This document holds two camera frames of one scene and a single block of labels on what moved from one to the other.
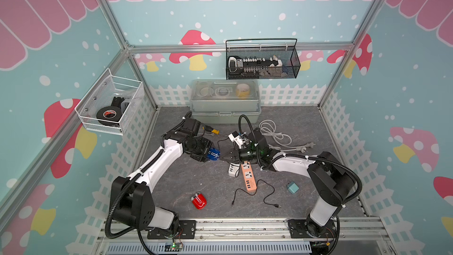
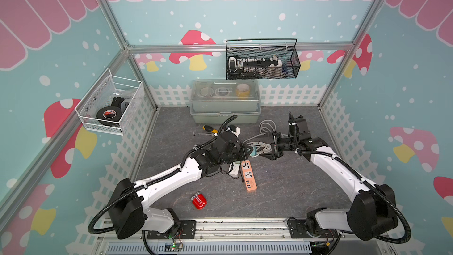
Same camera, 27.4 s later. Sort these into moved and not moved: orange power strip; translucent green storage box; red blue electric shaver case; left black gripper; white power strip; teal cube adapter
Moved: teal cube adapter; left black gripper
Not moved: white power strip; orange power strip; translucent green storage box; red blue electric shaver case
